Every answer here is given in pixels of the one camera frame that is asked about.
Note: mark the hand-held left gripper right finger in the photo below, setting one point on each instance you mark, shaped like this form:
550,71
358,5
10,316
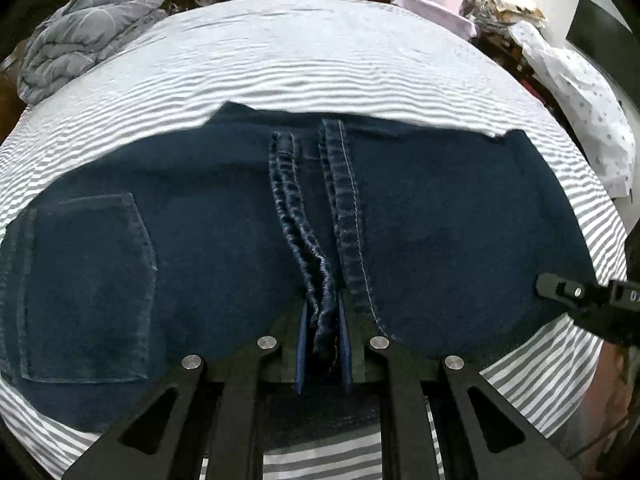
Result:
405,410

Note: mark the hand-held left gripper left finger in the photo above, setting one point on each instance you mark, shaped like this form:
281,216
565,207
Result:
235,410

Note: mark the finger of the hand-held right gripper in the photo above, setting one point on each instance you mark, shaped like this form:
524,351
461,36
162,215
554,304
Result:
590,300

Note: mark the dark blue denim pants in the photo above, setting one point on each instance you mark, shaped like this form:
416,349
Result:
450,235

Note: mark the white dotted cloth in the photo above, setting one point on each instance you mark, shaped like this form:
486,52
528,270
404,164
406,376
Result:
585,100

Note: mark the black flat screen monitor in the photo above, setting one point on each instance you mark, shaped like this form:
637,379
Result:
600,35

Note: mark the floral crumpled cloth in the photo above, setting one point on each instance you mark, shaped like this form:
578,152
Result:
500,7

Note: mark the bed with grey striped sheet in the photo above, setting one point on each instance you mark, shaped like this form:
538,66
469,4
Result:
300,50

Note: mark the grey quilted duvet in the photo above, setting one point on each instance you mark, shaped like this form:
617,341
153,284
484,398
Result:
75,45

